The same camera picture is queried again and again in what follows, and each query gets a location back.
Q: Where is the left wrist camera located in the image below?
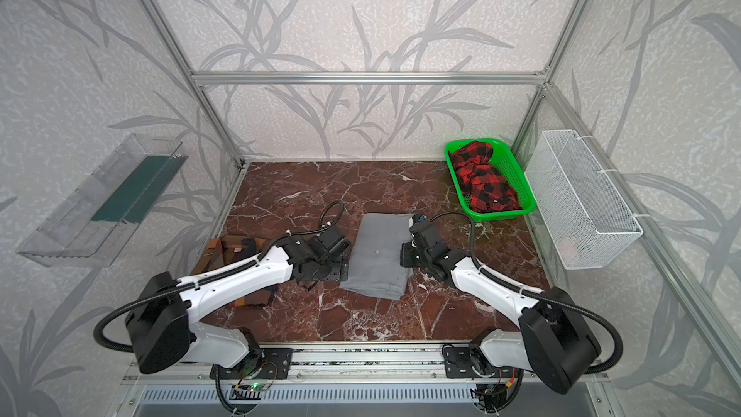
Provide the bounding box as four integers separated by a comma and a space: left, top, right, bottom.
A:
318, 226, 350, 258

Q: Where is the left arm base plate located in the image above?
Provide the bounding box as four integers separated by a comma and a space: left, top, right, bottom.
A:
231, 347, 293, 380

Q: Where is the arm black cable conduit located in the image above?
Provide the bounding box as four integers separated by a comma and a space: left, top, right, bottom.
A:
429, 209, 625, 375
91, 201, 347, 354

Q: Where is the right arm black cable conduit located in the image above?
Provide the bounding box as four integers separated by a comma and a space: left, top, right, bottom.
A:
429, 209, 625, 375

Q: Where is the white wire mesh basket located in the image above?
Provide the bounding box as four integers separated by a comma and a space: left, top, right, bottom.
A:
525, 129, 644, 270

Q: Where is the aluminium front rail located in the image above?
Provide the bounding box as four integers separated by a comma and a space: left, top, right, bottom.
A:
120, 342, 609, 386

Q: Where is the red black plaid shirt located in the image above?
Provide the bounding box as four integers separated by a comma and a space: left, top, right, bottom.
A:
449, 141, 521, 214

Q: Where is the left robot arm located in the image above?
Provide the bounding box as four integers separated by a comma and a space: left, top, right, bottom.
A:
125, 228, 350, 375

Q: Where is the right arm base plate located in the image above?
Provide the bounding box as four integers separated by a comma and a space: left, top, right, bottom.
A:
441, 344, 514, 380

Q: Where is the clear acrylic wall shelf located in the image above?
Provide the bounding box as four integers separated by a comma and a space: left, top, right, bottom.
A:
17, 134, 188, 268

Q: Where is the aluminium cage frame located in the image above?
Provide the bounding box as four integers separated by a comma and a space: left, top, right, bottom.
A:
137, 0, 740, 386

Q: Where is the folded multicolour plaid shirt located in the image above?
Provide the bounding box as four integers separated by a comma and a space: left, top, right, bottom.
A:
190, 235, 278, 309

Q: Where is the grey long sleeve shirt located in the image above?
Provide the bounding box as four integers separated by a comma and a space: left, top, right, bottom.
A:
341, 214, 412, 301

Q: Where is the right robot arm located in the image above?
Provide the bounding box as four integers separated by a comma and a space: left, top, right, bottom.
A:
401, 234, 602, 395

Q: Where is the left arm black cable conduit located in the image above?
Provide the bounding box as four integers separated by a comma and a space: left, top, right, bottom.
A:
91, 201, 347, 354

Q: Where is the green plastic basket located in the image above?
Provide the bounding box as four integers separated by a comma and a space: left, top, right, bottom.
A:
445, 139, 536, 223

